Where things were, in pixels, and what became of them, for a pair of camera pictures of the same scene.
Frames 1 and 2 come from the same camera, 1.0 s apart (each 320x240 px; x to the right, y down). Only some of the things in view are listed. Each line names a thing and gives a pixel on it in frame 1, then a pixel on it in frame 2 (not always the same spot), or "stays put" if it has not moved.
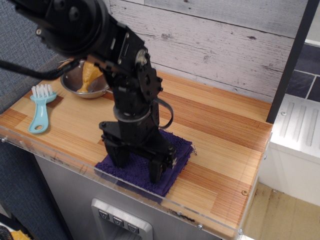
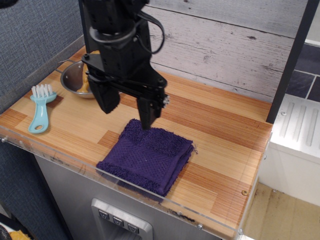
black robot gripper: (143, 135) to (126, 65)
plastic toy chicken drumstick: (90, 71) stays put
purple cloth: (138, 168) stays put
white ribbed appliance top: (297, 126) stays put
